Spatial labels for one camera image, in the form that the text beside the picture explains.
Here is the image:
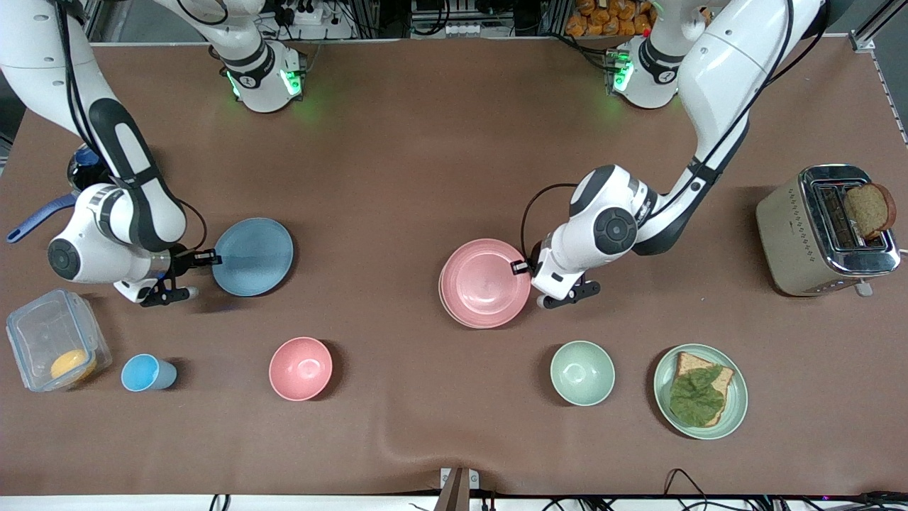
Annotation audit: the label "black looped cable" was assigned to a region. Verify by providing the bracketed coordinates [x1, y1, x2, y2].
[663, 468, 719, 511]

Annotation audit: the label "beige and chrome toaster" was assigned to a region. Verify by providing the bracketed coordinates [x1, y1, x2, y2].
[755, 165, 902, 297]

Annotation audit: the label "brown bread slice in toaster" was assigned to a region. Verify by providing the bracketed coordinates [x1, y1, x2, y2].
[843, 183, 897, 241]

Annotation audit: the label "orange snack bags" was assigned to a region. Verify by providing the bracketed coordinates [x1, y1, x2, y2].
[565, 0, 714, 38]

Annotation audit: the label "metal table bracket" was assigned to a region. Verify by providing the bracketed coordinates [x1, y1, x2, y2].
[438, 466, 481, 511]

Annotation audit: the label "orange food piece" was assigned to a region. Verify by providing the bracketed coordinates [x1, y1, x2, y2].
[50, 349, 97, 384]

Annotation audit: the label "glass lid with blue knob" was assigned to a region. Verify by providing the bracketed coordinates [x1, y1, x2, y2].
[69, 144, 107, 187]

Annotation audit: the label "green plate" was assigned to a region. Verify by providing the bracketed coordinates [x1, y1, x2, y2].
[653, 344, 748, 440]

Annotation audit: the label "toast slice under lettuce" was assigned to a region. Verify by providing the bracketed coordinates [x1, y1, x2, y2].
[674, 351, 735, 427]

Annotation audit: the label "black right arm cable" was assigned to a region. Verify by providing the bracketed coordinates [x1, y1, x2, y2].
[53, 0, 209, 253]

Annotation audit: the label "green lettuce leaf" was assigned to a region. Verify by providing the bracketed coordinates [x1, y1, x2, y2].
[669, 366, 726, 428]

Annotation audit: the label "aluminium frame rail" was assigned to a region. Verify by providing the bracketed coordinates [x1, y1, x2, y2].
[848, 13, 908, 55]

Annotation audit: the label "clear plastic container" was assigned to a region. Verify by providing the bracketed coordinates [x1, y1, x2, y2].
[6, 288, 113, 392]

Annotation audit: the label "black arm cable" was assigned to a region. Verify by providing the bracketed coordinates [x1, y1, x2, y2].
[520, 0, 829, 265]
[53, 0, 209, 253]

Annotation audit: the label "black pot with blue handle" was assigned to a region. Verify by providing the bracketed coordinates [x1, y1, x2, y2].
[6, 144, 114, 244]

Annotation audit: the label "blue plate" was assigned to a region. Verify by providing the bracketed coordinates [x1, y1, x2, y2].
[211, 217, 294, 297]

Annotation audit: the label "blue cup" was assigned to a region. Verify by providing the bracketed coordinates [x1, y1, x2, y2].
[121, 353, 178, 392]

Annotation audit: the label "pink bowl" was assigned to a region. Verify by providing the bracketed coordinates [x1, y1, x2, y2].
[269, 336, 333, 402]

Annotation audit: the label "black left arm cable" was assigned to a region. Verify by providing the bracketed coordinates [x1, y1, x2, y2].
[520, 0, 829, 265]

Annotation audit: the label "pink plate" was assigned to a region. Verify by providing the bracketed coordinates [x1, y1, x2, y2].
[441, 238, 533, 322]

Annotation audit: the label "green bowl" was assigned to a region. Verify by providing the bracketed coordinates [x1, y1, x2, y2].
[550, 341, 616, 407]

